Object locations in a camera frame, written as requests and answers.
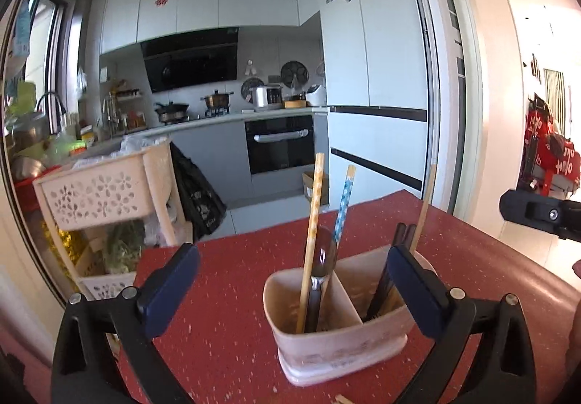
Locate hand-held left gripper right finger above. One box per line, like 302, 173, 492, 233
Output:
386, 244, 539, 404

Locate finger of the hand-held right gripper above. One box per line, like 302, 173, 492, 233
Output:
499, 189, 581, 244

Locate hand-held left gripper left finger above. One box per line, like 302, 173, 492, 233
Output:
50, 242, 201, 404

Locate white plastic utensil holder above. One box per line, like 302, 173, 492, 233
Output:
263, 245, 439, 388

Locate steel spoon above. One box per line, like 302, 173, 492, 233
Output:
302, 225, 340, 334

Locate blue patterned chopstick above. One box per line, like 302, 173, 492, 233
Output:
333, 164, 357, 246

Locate person's right hand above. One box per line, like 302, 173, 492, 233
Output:
565, 260, 581, 368

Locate green leafy vegetables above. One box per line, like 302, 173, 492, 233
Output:
102, 220, 146, 275

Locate red printed bag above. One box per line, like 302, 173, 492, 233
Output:
521, 98, 581, 196

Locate black printed bag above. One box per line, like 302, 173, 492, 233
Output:
170, 142, 228, 236

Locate gold tinsel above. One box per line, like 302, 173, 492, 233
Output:
41, 220, 87, 278

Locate white floral storage cart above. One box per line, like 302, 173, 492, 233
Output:
33, 138, 194, 301

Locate grey kitchen base cabinet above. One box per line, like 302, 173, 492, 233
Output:
136, 109, 330, 209

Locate cardboard box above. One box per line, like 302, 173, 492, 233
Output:
302, 170, 330, 207

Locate white plastic bag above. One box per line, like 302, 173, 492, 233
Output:
75, 135, 170, 169

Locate red plastic basket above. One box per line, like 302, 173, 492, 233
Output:
13, 166, 62, 209

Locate black built-in oven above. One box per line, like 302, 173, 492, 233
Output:
244, 114, 316, 175

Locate black wok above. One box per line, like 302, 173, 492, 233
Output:
154, 101, 190, 122

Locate steel bowl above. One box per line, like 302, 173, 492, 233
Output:
9, 154, 48, 180

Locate brown cooking pot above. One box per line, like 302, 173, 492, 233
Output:
200, 90, 234, 111

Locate white spice rack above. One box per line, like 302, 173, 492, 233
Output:
102, 86, 148, 135

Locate steel stockpot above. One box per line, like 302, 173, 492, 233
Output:
11, 113, 50, 146

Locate steel rice cooker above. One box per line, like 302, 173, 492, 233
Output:
249, 85, 284, 111

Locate white refrigerator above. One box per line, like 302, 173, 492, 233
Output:
306, 0, 430, 205

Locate round grey trivet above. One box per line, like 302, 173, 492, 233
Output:
240, 78, 265, 103

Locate white countertop appliance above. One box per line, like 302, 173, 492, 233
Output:
305, 84, 326, 107

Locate steel kitchen faucet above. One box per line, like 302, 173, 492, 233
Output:
35, 92, 69, 135

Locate black range hood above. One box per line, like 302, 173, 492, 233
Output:
140, 27, 240, 94

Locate green plastic container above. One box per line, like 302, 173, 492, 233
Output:
7, 79, 37, 114

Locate round dark multi-hole pan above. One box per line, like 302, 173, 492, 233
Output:
280, 60, 310, 85

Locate white upper kitchen cabinets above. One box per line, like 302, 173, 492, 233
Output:
100, 0, 323, 55

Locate blue carton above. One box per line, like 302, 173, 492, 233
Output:
9, 0, 32, 57

